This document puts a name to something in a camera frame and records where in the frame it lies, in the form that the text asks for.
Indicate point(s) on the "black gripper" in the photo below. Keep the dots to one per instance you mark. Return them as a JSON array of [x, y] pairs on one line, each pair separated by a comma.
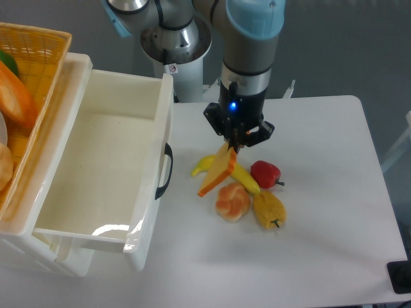
[[239, 118]]

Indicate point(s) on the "toy bread slice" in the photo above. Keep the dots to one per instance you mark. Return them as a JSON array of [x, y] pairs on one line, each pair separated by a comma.
[[222, 166]]

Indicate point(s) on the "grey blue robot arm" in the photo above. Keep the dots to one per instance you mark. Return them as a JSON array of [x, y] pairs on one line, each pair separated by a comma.
[[249, 29]]

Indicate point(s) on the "knotted toy bread roll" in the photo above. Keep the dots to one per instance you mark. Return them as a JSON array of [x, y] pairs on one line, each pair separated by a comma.
[[233, 202]]

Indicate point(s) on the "upper white drawer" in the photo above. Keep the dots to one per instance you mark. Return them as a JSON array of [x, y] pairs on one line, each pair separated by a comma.
[[103, 192]]

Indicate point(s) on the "white drawer cabinet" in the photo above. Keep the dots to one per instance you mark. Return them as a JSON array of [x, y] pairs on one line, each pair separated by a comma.
[[21, 245]]

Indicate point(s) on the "yellow toy banana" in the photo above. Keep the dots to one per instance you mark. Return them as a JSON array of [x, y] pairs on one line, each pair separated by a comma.
[[240, 174]]

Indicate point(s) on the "red toy bell pepper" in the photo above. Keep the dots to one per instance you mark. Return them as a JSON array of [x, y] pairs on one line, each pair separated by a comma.
[[266, 174]]

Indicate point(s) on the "yellow toy bell pepper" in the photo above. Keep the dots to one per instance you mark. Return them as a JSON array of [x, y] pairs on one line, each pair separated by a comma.
[[269, 210]]

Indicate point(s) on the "yellow wicker basket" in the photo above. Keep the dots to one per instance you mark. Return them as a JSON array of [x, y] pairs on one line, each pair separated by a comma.
[[39, 53]]

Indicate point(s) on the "orange toy baguette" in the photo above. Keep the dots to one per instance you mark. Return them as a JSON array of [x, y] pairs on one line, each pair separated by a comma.
[[17, 102]]

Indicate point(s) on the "black device at edge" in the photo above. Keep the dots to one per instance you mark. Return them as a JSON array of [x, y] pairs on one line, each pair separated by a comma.
[[399, 273]]

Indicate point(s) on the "green toy fruit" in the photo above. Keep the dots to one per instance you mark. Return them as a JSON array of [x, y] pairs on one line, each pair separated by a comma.
[[9, 61]]

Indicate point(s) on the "white metal table bracket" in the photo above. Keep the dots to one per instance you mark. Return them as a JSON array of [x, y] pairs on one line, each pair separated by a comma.
[[289, 91]]

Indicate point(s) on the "dark drawer handle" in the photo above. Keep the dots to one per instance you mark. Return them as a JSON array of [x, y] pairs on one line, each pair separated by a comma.
[[166, 172]]

